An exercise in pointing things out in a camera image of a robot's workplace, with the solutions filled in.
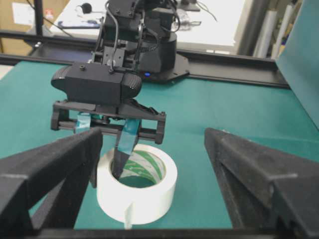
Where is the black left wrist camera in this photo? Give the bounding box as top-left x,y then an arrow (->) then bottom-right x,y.
51,62 -> 142,106

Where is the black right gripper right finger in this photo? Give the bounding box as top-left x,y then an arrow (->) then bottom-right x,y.
204,128 -> 319,237

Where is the green upright backdrop board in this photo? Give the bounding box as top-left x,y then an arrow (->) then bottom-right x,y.
275,0 -> 319,127

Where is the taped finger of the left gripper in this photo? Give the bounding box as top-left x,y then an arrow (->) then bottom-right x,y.
75,112 -> 91,133
113,119 -> 141,179

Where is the black aluminium frame rail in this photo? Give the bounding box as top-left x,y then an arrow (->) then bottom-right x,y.
0,30 -> 290,89

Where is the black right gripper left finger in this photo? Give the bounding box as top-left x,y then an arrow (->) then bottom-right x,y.
0,128 -> 103,231

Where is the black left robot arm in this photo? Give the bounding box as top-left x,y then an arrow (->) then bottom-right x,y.
51,0 -> 177,178

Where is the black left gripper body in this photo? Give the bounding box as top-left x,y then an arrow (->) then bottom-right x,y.
50,99 -> 166,144

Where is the cardboard box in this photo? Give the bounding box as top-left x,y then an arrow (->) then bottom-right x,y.
0,0 -> 69,55

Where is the green table cloth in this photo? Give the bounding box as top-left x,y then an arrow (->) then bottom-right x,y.
0,62 -> 319,229

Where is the white duct tape roll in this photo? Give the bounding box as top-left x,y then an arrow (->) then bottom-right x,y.
97,144 -> 177,229

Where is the white side table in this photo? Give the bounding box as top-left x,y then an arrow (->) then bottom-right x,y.
50,0 -> 252,52

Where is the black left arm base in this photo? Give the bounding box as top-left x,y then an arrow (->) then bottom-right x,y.
137,33 -> 189,84

